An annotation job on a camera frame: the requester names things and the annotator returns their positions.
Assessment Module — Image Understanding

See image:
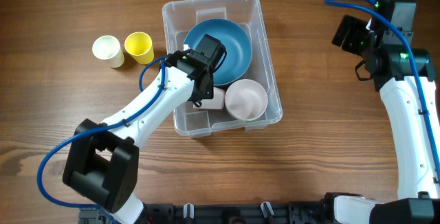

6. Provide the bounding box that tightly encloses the dark blue bowl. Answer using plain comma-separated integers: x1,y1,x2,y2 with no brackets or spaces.
184,19,252,87

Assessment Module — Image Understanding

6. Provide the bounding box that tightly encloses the pink cup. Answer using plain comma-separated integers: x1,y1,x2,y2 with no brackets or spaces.
193,87,226,110

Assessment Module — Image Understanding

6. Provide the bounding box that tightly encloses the pink bowl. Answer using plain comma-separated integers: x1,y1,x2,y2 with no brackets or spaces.
224,79,268,122

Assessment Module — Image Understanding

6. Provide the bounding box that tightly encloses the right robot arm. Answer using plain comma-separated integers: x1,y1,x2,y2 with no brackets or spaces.
325,15,439,223

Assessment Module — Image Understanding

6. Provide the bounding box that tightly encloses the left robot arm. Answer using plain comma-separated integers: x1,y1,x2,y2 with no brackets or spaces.
63,34,226,223

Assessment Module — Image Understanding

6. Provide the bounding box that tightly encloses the clear plastic storage container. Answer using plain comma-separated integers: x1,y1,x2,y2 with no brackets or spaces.
162,0,283,137

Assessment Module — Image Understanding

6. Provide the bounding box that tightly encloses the yellow cup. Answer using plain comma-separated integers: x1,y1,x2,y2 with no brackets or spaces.
124,32,154,65

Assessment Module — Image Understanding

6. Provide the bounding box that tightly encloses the cream cup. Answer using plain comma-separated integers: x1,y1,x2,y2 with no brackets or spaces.
92,35,124,68

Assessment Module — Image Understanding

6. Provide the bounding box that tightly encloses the right blue cable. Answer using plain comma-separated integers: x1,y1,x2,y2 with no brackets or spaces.
324,0,440,177

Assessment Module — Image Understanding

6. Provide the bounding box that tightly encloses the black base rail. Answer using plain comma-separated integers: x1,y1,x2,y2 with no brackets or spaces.
141,201,335,224

